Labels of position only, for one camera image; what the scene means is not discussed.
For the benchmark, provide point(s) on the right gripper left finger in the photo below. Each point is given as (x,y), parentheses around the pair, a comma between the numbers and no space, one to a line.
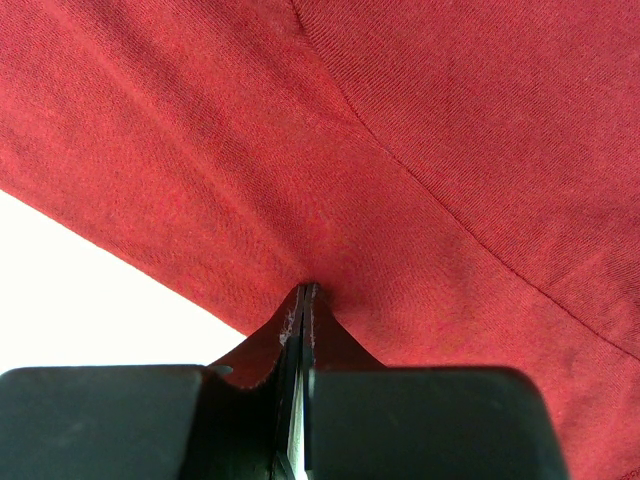
(238,418)

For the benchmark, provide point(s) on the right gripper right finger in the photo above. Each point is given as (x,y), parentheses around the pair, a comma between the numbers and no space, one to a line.
(364,420)

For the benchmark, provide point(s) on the red t shirt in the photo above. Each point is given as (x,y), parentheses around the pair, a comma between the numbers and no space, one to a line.
(460,177)

